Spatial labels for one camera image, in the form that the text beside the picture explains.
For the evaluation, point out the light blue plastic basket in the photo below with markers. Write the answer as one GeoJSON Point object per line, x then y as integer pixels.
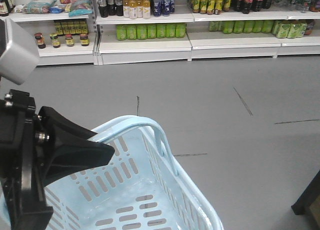
{"type": "Point", "coordinates": [142, 188]}

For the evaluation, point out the white supermarket shelving unit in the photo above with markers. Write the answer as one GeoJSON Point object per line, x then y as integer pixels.
{"type": "Point", "coordinates": [91, 38]}

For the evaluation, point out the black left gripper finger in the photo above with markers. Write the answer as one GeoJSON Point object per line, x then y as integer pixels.
{"type": "Point", "coordinates": [62, 161]}
{"type": "Point", "coordinates": [63, 132]}

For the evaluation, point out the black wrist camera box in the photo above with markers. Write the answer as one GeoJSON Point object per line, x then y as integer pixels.
{"type": "Point", "coordinates": [19, 54]}

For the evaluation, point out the green drink bottle row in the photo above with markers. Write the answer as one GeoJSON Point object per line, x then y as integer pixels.
{"type": "Point", "coordinates": [279, 28]}

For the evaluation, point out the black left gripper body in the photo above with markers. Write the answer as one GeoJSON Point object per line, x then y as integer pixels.
{"type": "Point", "coordinates": [22, 186]}

